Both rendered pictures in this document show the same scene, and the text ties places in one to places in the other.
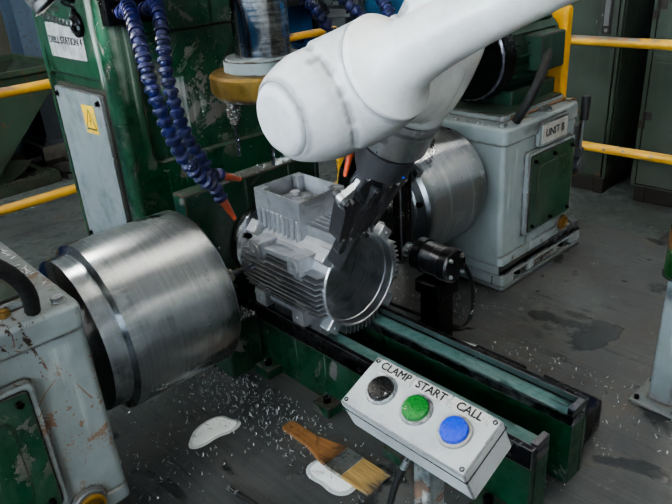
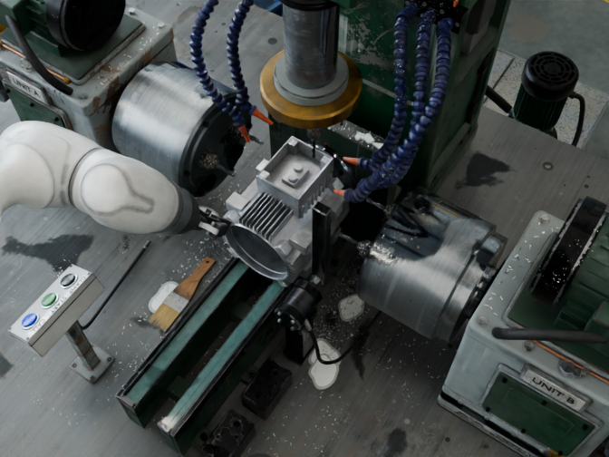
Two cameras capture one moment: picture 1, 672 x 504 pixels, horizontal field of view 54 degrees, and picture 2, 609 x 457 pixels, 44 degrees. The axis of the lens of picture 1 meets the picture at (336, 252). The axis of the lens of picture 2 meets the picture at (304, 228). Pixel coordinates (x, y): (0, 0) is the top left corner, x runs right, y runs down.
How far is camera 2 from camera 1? 1.42 m
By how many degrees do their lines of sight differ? 61
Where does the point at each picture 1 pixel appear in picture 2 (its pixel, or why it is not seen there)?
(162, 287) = (144, 135)
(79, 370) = (88, 130)
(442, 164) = (401, 275)
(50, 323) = (71, 103)
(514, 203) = (474, 375)
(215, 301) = (166, 168)
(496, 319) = (381, 398)
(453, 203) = (388, 304)
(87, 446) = not seen: hidden behind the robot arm
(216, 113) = (371, 60)
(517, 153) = (487, 352)
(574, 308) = not seen: outside the picture
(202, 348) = not seen: hidden behind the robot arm
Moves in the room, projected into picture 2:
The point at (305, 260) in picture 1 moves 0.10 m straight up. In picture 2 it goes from (231, 206) to (227, 175)
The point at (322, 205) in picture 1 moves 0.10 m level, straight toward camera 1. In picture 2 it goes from (276, 193) to (226, 205)
